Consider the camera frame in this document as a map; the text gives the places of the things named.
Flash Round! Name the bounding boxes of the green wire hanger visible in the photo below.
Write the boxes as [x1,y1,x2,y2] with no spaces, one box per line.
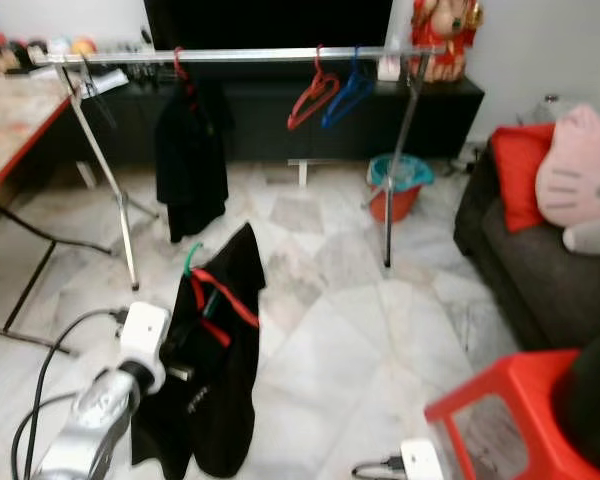
[183,243,221,321]

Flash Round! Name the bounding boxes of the black jacket red trim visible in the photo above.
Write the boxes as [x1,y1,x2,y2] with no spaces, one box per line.
[130,222,266,479]

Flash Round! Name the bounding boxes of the red plastic hanger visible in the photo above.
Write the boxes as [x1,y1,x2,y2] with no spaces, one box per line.
[287,45,341,131]
[172,47,193,96]

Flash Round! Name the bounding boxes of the blue plastic hanger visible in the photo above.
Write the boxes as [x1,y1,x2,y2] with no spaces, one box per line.
[322,45,376,129]

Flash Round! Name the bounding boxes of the marble table red edge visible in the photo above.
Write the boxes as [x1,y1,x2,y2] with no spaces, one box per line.
[0,72,161,357]

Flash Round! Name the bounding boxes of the black mouse plush toy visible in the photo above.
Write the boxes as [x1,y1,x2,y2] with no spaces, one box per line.
[12,40,41,69]

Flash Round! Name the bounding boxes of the white paper tag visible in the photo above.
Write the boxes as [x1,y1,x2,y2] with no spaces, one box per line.
[85,72,131,96]

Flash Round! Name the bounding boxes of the orange round plush toy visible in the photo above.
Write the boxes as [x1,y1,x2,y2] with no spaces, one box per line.
[70,37,98,58]

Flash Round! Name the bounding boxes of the long black garment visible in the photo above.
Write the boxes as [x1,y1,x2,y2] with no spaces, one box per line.
[153,80,234,244]

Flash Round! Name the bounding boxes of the black low tv cabinet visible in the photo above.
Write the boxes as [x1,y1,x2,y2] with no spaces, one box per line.
[40,72,484,166]

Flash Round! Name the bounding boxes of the silver metal clothes rack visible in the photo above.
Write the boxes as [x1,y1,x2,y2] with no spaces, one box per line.
[30,42,451,291]

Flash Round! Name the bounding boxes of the black television screen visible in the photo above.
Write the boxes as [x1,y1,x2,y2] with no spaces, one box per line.
[143,0,394,51]

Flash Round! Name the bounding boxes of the red bucket teal liner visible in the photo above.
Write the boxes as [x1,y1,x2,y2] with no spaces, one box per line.
[365,153,434,223]

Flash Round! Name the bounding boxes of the red fortune doll figurine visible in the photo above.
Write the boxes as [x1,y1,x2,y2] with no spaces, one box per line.
[410,0,484,83]

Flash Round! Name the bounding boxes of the red cushion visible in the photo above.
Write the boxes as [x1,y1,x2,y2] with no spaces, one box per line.
[490,123,556,234]

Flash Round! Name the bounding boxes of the red plastic stool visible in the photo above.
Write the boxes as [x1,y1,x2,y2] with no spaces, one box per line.
[425,348,600,480]

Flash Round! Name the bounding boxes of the dark grey fabric sofa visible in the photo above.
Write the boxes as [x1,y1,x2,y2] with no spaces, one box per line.
[453,120,600,351]

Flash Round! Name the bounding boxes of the white patterned side table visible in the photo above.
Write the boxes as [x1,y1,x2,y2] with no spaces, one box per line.
[520,95,591,126]

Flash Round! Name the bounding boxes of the pink kitty face pillow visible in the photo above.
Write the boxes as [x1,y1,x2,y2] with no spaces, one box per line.
[535,103,600,229]

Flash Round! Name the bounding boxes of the grey totoro plush open eyes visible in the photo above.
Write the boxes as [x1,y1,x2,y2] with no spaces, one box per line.
[562,218,600,257]

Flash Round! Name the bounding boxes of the black round laundry bin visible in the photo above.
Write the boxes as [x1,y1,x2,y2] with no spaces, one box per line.
[552,340,600,476]

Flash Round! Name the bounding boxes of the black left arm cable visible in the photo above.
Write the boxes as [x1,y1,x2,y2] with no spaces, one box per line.
[10,308,131,480]

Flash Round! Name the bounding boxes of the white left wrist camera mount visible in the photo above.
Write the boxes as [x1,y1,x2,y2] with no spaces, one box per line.
[118,302,171,393]

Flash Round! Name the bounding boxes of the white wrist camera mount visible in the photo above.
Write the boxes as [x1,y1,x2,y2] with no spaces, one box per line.
[118,302,171,393]
[400,438,446,480]

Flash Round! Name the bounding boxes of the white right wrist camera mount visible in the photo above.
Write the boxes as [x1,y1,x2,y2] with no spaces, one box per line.
[400,438,446,480]

